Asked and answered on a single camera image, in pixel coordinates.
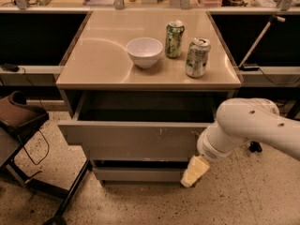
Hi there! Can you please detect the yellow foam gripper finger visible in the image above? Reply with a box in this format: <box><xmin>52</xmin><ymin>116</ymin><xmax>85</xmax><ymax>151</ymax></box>
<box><xmin>181</xmin><ymin>156</ymin><xmax>210</xmax><ymax>188</ymax></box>

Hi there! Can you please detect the grey top drawer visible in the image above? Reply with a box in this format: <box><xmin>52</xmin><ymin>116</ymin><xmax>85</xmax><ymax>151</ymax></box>
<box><xmin>59</xmin><ymin>91</ymin><xmax>215</xmax><ymax>161</ymax></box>

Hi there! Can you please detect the grey drawer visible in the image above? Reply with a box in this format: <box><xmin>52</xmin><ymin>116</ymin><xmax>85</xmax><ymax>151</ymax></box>
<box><xmin>59</xmin><ymin>91</ymin><xmax>215</xmax><ymax>161</ymax></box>
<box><xmin>93</xmin><ymin>160</ymin><xmax>188</xmax><ymax>182</ymax></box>

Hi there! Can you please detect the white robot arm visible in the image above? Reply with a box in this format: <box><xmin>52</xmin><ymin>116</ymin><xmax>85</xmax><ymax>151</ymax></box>
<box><xmin>181</xmin><ymin>98</ymin><xmax>300</xmax><ymax>188</ymax></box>

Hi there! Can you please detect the grey lower drawer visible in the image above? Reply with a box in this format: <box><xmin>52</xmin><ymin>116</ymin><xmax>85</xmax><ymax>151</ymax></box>
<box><xmin>93</xmin><ymin>160</ymin><xmax>188</xmax><ymax>182</ymax></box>

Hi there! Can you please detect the grey drawer cabinet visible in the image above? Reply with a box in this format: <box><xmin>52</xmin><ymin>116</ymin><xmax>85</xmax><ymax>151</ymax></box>
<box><xmin>56</xmin><ymin>9</ymin><xmax>241</xmax><ymax>183</ymax></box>

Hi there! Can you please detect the crushed white green can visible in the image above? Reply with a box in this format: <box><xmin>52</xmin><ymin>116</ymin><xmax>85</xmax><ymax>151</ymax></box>
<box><xmin>186</xmin><ymin>37</ymin><xmax>211</xmax><ymax>78</ymax></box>

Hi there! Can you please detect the white stick with stand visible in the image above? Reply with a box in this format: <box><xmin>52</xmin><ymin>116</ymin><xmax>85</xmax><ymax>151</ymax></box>
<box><xmin>238</xmin><ymin>15</ymin><xmax>286</xmax><ymax>69</ymax></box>

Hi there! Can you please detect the white bowl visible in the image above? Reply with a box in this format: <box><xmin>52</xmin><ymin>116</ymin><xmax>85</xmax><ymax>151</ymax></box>
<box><xmin>127</xmin><ymin>37</ymin><xmax>163</xmax><ymax>68</ymax></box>

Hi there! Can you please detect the green soda can upright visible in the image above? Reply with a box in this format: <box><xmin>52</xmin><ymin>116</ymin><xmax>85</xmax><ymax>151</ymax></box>
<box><xmin>165</xmin><ymin>20</ymin><xmax>185</xmax><ymax>58</ymax></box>

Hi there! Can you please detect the brown padded chair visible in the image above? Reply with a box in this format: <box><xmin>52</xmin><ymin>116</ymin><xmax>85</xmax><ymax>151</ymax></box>
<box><xmin>0</xmin><ymin>91</ymin><xmax>91</xmax><ymax>225</ymax></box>

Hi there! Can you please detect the black device on ledge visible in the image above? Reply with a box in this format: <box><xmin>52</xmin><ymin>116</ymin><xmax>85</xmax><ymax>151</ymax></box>
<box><xmin>0</xmin><ymin>64</ymin><xmax>20</xmax><ymax>72</ymax></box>

